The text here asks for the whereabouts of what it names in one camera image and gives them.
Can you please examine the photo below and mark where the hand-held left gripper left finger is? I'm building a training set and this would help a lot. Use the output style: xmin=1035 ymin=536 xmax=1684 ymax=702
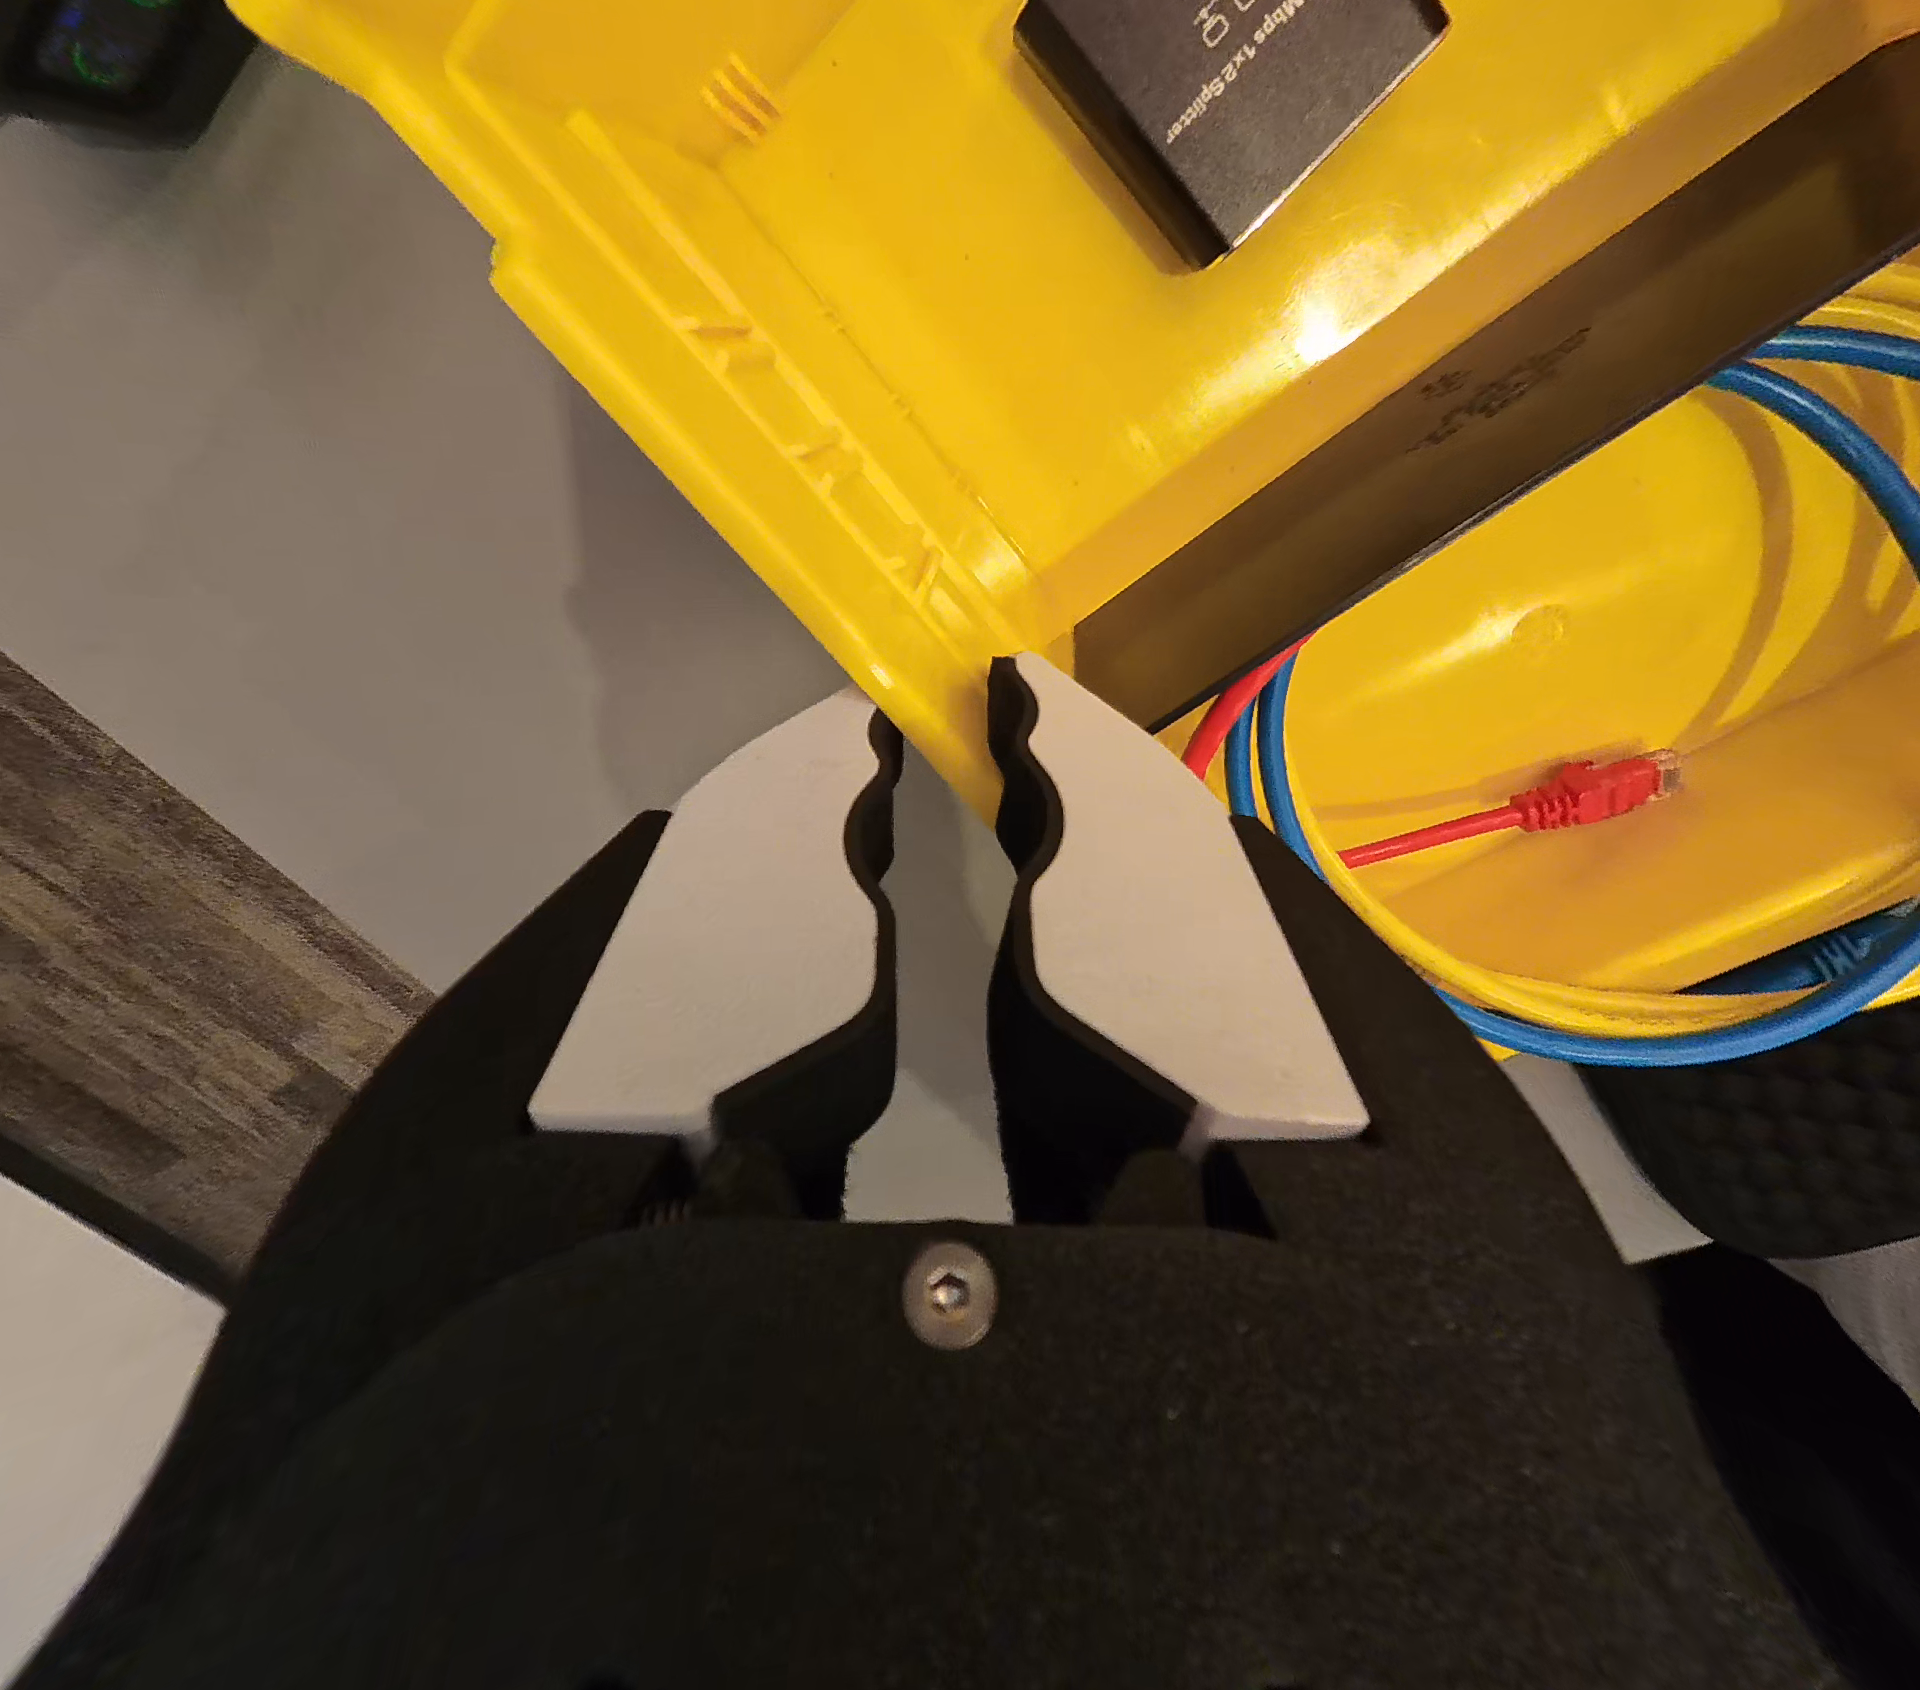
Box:
xmin=522 ymin=690 xmax=909 ymax=1143

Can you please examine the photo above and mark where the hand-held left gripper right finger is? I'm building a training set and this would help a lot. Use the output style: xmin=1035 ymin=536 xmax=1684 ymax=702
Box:
xmin=985 ymin=656 xmax=1377 ymax=1144

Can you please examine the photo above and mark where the red ethernet cable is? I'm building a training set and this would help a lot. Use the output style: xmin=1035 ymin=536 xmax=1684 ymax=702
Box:
xmin=1182 ymin=642 xmax=1688 ymax=880

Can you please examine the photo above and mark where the yellow ethernet cable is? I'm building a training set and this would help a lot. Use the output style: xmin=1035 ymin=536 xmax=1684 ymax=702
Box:
xmin=1307 ymin=286 xmax=1920 ymax=1042

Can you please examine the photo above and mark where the blue ethernet cable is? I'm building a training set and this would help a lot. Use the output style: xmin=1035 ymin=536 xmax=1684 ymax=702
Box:
xmin=1222 ymin=324 xmax=1920 ymax=1073

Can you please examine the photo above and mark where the yellow plastic bin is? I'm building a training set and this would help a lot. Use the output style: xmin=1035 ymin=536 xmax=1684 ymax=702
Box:
xmin=215 ymin=0 xmax=1920 ymax=1068

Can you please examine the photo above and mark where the black ethernet splitter box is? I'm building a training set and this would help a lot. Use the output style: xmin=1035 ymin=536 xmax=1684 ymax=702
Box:
xmin=1013 ymin=0 xmax=1453 ymax=278

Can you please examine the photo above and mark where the black bin divider plate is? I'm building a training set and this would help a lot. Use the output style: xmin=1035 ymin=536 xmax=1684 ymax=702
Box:
xmin=1073 ymin=80 xmax=1920 ymax=734

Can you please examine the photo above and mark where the black mesh wrist pad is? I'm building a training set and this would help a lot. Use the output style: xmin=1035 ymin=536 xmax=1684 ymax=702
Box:
xmin=1581 ymin=1000 xmax=1920 ymax=1258

